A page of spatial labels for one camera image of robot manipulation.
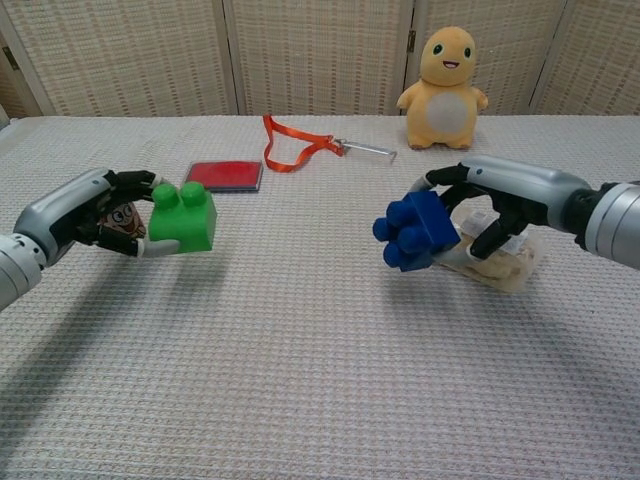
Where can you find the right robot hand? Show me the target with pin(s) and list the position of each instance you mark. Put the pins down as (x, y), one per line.
(525, 190)

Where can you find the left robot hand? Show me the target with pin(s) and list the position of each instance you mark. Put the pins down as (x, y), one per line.
(60, 210)

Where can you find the blue toy block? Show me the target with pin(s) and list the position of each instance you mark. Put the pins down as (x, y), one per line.
(425, 220)

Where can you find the green toy block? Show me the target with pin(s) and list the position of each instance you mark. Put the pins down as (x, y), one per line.
(185, 225)

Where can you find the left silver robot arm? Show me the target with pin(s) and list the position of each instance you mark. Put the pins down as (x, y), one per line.
(15, 270)

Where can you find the red cartoon soda can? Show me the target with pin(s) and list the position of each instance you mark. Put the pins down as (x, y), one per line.
(125, 220)

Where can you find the clear bag of snacks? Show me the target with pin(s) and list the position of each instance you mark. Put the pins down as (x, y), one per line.
(500, 272)

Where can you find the yellow plush dinosaur toy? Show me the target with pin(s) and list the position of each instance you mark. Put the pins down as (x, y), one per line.
(445, 115)

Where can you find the wicker folding screen panel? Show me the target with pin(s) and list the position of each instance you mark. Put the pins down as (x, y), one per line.
(12, 87)
(320, 50)
(510, 50)
(125, 50)
(600, 60)

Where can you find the brass screen hinge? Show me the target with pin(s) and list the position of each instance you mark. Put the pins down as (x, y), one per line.
(9, 58)
(411, 41)

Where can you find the red ink pad case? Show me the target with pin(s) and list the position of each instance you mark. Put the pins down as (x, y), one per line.
(225, 175)

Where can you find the beige woven tablecloth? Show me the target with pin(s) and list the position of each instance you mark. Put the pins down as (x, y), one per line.
(300, 375)

